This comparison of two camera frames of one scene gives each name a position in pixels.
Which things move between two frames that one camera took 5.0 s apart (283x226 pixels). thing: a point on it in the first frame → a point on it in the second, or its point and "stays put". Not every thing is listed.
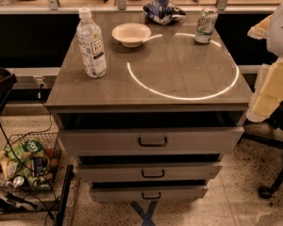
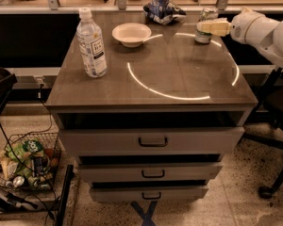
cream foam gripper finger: x=274 y=85 → x=247 y=27
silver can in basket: x=18 y=181 stays put
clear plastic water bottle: x=91 y=47 stays put
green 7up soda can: x=207 y=24 stays put
